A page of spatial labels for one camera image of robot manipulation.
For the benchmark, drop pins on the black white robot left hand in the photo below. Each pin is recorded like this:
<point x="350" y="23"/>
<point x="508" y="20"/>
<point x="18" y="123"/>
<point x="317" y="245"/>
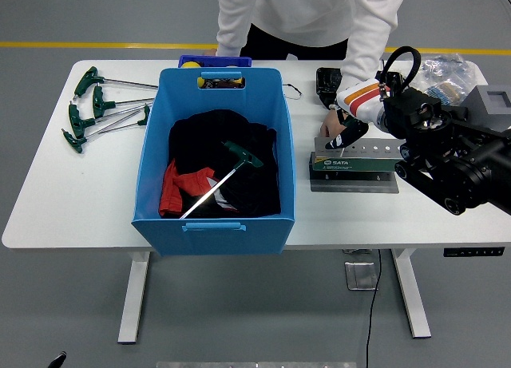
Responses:
<point x="60" y="360"/>

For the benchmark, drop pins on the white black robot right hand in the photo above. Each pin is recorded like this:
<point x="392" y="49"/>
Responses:
<point x="363" y="100"/>

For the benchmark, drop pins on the person's left hand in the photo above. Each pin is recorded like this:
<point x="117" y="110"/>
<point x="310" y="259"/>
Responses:
<point x="330" y="124"/>

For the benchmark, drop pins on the person's right hand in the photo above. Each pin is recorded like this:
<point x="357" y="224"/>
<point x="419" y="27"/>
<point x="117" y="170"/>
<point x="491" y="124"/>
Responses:
<point x="211" y="53"/>

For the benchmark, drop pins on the green metal hex key stand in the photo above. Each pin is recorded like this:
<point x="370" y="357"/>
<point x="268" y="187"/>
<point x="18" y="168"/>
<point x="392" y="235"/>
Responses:
<point x="351" y="164"/>

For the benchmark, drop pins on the person's right forearm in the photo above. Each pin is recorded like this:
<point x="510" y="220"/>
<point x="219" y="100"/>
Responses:
<point x="229" y="36"/>

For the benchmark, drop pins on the person's left forearm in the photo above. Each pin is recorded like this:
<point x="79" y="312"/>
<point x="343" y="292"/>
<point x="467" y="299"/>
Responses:
<point x="359" y="64"/>

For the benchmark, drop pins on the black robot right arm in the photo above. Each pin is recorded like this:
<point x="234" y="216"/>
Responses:
<point x="459" y="164"/>

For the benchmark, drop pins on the grey square box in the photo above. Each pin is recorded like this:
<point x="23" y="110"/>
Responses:
<point x="479" y="104"/>

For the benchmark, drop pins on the large light blue plastic box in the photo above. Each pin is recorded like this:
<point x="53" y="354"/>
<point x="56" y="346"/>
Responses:
<point x="215" y="240"/>

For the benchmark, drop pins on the small dark blue bin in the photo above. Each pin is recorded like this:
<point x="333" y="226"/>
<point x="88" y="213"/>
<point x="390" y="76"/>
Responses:
<point x="223" y="60"/>

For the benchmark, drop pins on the yellow ball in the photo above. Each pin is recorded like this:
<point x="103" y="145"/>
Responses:
<point x="191" y="64"/>

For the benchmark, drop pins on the black plastic tray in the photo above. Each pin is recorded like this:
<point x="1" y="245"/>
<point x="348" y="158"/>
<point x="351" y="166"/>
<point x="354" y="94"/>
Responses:
<point x="327" y="78"/>

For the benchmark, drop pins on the black garment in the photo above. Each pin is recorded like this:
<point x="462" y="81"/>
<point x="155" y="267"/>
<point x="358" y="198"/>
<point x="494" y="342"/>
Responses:
<point x="207" y="136"/>

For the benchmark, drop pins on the taped resistor strip bundle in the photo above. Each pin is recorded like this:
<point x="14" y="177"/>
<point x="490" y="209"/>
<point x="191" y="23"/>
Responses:
<point x="449" y="92"/>

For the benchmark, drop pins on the white table leg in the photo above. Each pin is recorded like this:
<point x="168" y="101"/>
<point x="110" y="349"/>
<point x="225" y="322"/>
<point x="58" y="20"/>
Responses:
<point x="413" y="304"/>
<point x="133" y="304"/>

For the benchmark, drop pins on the clear plastic parts bag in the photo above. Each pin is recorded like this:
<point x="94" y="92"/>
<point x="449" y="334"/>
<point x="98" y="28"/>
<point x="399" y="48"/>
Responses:
<point x="451" y="70"/>

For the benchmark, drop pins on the person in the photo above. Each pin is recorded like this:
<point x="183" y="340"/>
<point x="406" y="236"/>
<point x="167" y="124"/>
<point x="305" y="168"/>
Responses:
<point x="311" y="9"/>

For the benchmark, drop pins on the red garment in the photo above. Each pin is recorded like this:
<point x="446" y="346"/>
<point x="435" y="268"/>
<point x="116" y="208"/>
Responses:
<point x="187" y="182"/>

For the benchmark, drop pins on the square metal floor plate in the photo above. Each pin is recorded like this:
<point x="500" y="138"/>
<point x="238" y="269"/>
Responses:
<point x="359" y="276"/>

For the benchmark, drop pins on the black table control panel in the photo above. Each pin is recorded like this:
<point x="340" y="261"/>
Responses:
<point x="471" y="252"/>

